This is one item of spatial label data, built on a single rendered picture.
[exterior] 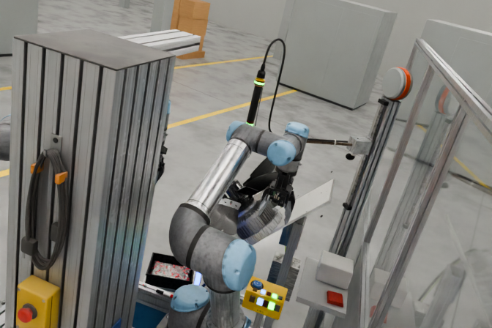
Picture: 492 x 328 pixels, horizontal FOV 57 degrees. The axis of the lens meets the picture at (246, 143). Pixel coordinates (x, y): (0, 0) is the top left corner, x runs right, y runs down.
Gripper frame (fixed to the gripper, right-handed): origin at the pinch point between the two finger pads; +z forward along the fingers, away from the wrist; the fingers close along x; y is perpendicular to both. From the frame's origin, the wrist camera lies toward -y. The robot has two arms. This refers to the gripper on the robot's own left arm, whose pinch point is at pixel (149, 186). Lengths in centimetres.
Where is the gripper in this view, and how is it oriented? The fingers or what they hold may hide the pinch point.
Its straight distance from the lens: 174.7
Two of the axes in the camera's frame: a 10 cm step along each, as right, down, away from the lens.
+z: -2.1, 9.1, 3.5
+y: -1.7, 3.2, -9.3
